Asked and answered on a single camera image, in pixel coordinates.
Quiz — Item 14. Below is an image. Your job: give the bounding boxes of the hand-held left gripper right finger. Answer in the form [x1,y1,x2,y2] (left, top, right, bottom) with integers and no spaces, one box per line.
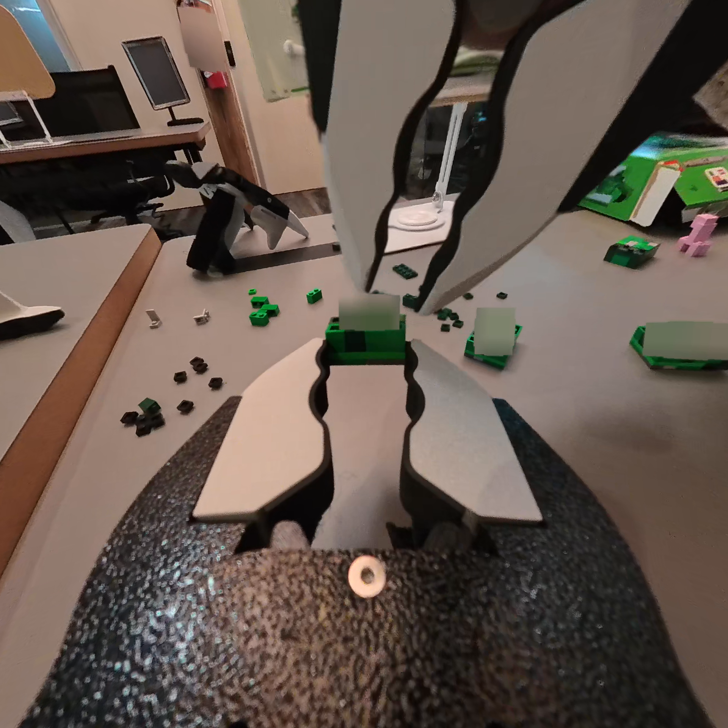
[400,338,543,527]

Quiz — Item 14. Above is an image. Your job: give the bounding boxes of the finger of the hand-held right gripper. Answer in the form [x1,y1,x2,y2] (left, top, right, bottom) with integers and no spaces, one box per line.
[417,0,692,316]
[321,0,463,297]

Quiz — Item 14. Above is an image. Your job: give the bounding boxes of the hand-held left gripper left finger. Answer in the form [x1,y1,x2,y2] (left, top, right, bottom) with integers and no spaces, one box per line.
[192,337,335,530]

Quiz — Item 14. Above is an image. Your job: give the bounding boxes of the green cube lego build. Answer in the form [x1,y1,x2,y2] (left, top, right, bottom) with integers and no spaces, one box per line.
[325,312,407,365]

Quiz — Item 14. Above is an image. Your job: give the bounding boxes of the scattered small black lego pieces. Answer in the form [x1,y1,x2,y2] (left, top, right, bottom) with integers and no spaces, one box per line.
[119,355,225,439]

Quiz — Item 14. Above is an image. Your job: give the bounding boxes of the green lego set box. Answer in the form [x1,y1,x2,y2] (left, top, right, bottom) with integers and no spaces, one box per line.
[577,132,728,228]

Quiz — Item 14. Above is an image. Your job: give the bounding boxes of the small green lego build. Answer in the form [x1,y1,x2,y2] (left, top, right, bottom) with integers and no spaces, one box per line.
[603,236,662,269]

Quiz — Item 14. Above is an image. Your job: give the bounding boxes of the pink lego pig figure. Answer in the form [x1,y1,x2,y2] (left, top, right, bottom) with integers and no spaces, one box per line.
[677,213,720,257]

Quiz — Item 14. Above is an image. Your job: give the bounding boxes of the pile of dark green lego pieces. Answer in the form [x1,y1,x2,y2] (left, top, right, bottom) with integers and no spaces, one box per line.
[392,263,510,333]

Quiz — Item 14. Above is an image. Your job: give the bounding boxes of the glass whiteboard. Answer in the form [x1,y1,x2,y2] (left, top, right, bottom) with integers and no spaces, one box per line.
[236,0,311,103]

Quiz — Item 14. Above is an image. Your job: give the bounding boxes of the white desk lamp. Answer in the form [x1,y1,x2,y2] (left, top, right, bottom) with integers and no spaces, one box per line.
[395,102,464,231]

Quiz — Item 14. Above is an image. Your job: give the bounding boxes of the spare hand-held gripper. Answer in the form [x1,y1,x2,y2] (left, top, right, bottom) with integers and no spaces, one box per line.
[187,161,311,279]

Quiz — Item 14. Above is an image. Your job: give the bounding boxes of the silver framed screen on stand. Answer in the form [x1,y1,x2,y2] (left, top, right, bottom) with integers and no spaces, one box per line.
[121,36,204,127]

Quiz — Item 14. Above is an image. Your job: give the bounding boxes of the white wedge on black base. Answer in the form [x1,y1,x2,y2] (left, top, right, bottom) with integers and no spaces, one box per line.
[0,290,64,342]

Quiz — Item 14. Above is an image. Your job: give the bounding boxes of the wooden desk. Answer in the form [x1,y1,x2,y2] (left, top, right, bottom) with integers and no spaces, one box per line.
[0,122,212,166]

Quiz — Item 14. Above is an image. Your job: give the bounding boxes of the black office chair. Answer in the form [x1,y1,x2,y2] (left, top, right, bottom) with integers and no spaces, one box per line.
[57,159,177,228]

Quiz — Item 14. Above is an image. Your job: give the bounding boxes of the black computer monitor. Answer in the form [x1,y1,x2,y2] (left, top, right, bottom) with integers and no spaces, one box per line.
[34,65,140,137]

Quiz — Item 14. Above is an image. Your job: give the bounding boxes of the clear acrylic stand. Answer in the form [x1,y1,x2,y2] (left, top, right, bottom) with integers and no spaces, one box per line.
[0,94,55,146]

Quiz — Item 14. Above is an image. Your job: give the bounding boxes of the green lego frame build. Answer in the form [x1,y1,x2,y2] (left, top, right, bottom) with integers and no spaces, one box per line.
[463,324,523,370]
[629,327,728,370]

